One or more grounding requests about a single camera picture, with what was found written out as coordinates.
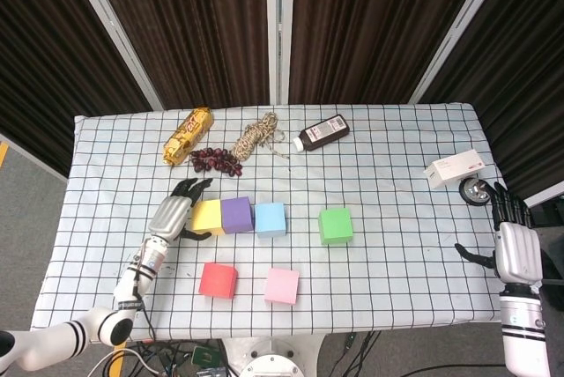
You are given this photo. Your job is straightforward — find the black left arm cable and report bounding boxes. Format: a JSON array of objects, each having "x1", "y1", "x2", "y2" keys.
[{"x1": 131, "y1": 253, "x2": 159, "y2": 343}]

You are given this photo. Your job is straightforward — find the dark brown curtain panel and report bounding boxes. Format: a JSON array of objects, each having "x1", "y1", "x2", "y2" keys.
[
  {"x1": 85, "y1": 0, "x2": 271, "y2": 109},
  {"x1": 0, "y1": 0, "x2": 153, "y2": 178},
  {"x1": 418, "y1": 0, "x2": 564, "y2": 200},
  {"x1": 288, "y1": 0, "x2": 493, "y2": 105}
]

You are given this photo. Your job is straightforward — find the dark red grape bunch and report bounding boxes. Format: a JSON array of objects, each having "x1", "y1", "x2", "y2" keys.
[{"x1": 189, "y1": 147, "x2": 244, "y2": 178}]

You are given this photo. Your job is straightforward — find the gold snack packet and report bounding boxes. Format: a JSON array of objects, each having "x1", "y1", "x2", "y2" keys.
[{"x1": 162, "y1": 107, "x2": 214, "y2": 167}]

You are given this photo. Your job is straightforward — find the brown bottle white cap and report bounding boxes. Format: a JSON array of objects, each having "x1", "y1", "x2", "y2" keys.
[{"x1": 292, "y1": 114, "x2": 352, "y2": 154}]

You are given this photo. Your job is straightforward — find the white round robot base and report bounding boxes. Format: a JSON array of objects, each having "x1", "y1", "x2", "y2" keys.
[{"x1": 219, "y1": 336, "x2": 328, "y2": 377}]

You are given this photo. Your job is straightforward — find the coiled braided rope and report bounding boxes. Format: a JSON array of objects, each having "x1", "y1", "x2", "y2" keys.
[{"x1": 232, "y1": 112, "x2": 290, "y2": 161}]

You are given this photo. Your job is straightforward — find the white partition frame post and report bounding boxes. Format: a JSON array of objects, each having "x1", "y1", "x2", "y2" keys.
[
  {"x1": 408, "y1": 0, "x2": 516, "y2": 105},
  {"x1": 61, "y1": 0, "x2": 165, "y2": 112},
  {"x1": 264, "y1": 0, "x2": 295, "y2": 105}
]

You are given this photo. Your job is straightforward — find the pink foam cube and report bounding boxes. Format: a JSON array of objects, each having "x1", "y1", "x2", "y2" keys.
[{"x1": 263, "y1": 267, "x2": 301, "y2": 306}]

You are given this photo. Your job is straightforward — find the purple foam cube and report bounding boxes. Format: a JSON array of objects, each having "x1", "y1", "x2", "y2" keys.
[{"x1": 219, "y1": 196, "x2": 256, "y2": 235}]

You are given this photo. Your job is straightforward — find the white carton box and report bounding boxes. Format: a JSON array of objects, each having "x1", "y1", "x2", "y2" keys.
[{"x1": 423, "y1": 149, "x2": 486, "y2": 190}]

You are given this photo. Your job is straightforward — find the yellow foam cube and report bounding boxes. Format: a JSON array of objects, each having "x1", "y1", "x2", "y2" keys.
[{"x1": 190, "y1": 198, "x2": 226, "y2": 238}]

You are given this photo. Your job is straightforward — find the black hanging cables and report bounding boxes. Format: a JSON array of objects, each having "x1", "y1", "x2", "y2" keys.
[{"x1": 338, "y1": 330, "x2": 384, "y2": 377}]

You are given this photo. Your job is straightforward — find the light blue foam cube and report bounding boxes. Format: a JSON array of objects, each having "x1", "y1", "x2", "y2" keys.
[{"x1": 254, "y1": 202, "x2": 287, "y2": 239}]

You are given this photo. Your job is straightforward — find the white floor cable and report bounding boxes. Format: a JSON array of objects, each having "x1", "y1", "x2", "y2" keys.
[{"x1": 86, "y1": 347, "x2": 155, "y2": 377}]

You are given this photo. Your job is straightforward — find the green foam cube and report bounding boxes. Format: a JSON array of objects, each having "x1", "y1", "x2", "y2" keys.
[{"x1": 318, "y1": 207, "x2": 354, "y2": 247}]

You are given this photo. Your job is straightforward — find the tangled black floor cables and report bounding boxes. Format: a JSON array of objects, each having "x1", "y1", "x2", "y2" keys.
[{"x1": 125, "y1": 338, "x2": 241, "y2": 377}]

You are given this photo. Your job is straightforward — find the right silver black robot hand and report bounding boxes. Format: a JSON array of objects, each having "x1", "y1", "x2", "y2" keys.
[{"x1": 454, "y1": 181, "x2": 543, "y2": 284}]

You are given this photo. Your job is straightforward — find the red foam cube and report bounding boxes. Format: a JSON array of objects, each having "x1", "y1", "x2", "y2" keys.
[{"x1": 197, "y1": 262, "x2": 239, "y2": 300}]

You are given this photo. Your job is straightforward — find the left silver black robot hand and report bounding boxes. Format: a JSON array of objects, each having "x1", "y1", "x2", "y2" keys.
[{"x1": 147, "y1": 177, "x2": 214, "y2": 242}]

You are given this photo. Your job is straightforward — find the green circuit board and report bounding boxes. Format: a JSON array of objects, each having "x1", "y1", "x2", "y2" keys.
[{"x1": 191, "y1": 344, "x2": 220, "y2": 368}]

